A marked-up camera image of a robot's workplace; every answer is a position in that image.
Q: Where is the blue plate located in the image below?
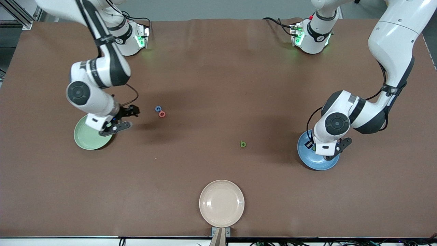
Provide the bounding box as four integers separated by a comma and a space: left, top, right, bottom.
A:
297, 130, 340, 171

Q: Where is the light green plate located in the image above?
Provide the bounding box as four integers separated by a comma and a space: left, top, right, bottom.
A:
74, 114, 115, 151

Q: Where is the brown table mat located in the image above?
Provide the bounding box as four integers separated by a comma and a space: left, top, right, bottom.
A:
0, 18, 437, 238

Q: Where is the beige plate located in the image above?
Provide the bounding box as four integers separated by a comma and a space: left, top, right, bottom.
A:
199, 180, 245, 228

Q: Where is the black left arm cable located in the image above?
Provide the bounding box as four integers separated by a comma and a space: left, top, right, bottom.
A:
306, 60, 388, 143

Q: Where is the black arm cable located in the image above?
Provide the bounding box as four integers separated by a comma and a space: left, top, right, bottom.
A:
306, 60, 388, 143
77, 0, 139, 107

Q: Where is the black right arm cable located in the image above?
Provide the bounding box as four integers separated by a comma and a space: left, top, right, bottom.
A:
77, 0, 139, 107

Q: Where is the black table edge rail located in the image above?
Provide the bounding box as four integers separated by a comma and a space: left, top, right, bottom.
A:
0, 235, 437, 242

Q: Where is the black base cable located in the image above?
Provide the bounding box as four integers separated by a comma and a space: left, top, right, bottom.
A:
262, 17, 297, 36
128, 18, 152, 38

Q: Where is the aluminium frame post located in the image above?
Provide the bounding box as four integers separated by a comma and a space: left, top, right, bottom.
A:
0, 0, 33, 30

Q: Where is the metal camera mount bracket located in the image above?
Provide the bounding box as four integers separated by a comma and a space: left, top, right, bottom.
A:
211, 227, 231, 246

